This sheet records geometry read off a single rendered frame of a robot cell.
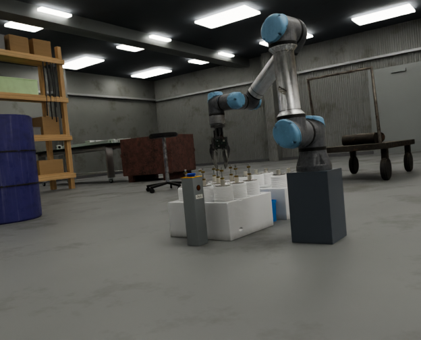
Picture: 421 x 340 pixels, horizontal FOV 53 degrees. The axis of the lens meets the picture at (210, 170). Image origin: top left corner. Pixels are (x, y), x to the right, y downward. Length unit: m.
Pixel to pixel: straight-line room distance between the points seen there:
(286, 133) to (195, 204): 0.53
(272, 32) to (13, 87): 6.10
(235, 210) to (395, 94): 9.98
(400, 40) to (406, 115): 1.85
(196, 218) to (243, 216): 0.26
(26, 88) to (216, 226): 5.96
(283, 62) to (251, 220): 0.80
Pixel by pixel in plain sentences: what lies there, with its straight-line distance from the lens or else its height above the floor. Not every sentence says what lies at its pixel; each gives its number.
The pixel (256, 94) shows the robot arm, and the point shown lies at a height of 0.66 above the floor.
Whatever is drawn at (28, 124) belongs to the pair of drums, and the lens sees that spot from 3.87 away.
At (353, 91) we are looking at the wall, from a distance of 12.09.
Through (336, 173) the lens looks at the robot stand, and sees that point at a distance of 1.86.
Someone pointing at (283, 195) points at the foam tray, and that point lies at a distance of 2.42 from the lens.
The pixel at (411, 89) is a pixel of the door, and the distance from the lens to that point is 11.70.
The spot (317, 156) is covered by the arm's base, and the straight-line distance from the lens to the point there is 1.82.
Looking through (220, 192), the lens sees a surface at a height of 0.22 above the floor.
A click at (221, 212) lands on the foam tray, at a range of 1.98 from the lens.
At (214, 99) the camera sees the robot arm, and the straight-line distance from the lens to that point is 2.01.
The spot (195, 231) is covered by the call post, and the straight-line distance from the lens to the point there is 1.93.
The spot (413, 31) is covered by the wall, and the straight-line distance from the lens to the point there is 11.94.
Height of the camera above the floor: 0.42
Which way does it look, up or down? 2 degrees down
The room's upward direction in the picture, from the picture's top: 5 degrees counter-clockwise
